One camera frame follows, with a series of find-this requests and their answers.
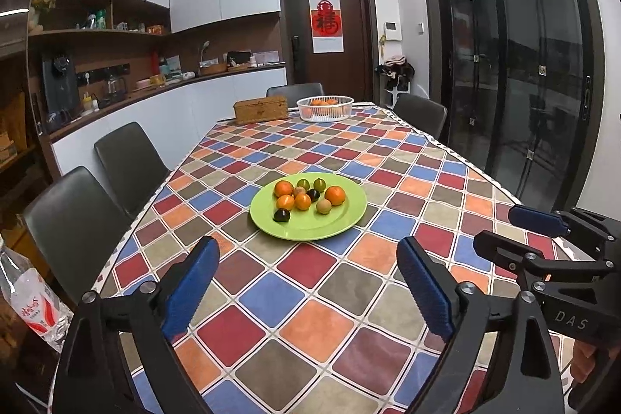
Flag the white wall intercom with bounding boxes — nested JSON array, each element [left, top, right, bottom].
[[383, 21, 402, 42]]

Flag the orange on plate back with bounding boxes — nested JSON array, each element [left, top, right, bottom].
[[274, 180, 294, 199]]

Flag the woven brown box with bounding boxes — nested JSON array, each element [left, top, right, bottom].
[[234, 95, 288, 126]]

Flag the black chair right side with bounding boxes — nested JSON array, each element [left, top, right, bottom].
[[393, 94, 448, 139]]

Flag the green fruit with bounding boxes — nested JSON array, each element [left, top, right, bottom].
[[297, 178, 311, 191], [314, 178, 326, 193]]

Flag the glass kettle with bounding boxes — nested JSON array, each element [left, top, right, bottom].
[[106, 74, 127, 102]]

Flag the dark plum on plate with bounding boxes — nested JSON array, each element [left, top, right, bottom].
[[272, 208, 290, 223]]

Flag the dark plum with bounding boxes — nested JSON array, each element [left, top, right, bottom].
[[306, 188, 320, 203], [272, 208, 290, 223]]

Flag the green round plate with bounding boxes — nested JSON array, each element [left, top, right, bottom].
[[250, 172, 367, 242]]

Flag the green fruit right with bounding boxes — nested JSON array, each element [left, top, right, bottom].
[[314, 178, 326, 193]]

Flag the black chair near left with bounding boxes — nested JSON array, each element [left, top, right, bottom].
[[24, 166, 130, 304]]

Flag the plastic bag red print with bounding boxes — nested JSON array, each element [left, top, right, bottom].
[[0, 239, 74, 353]]

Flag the checkered colourful tablecloth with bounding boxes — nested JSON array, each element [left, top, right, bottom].
[[47, 100, 576, 414]]

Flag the black chair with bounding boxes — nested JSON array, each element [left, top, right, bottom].
[[94, 122, 170, 218], [24, 166, 130, 304], [393, 94, 448, 139]]

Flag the beige round fruit plate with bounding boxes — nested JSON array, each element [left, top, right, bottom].
[[316, 199, 333, 214]]

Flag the black chair far end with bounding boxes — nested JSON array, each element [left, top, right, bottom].
[[266, 83, 324, 108]]

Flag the oranges in basket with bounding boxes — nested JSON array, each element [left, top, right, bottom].
[[300, 98, 352, 118]]

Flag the red fu calendar poster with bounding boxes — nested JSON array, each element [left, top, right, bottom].
[[309, 0, 344, 54]]

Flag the white fruit basket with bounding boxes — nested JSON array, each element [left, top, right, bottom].
[[297, 95, 354, 123]]

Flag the glass sliding door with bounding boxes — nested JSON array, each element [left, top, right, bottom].
[[427, 0, 604, 211]]

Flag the green fruit left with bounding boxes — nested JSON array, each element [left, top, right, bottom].
[[297, 178, 311, 191]]

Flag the orange on plate front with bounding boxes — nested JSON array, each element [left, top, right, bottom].
[[324, 186, 346, 207]]

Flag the dark wooden door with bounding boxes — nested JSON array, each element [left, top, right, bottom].
[[281, 0, 380, 103]]

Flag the black water dispenser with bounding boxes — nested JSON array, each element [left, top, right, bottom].
[[42, 55, 81, 124]]

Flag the orange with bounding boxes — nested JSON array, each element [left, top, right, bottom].
[[276, 194, 296, 211], [274, 180, 294, 199], [295, 192, 312, 211], [324, 186, 346, 207]]

